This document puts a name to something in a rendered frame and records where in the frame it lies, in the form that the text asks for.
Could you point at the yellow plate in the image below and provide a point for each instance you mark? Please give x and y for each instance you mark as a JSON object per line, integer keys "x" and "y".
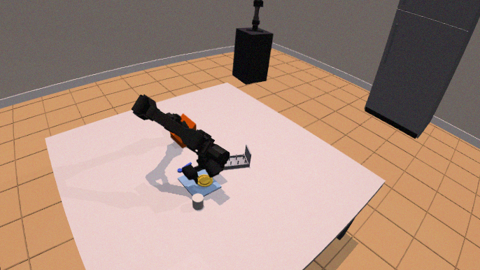
{"x": 204, "y": 180}

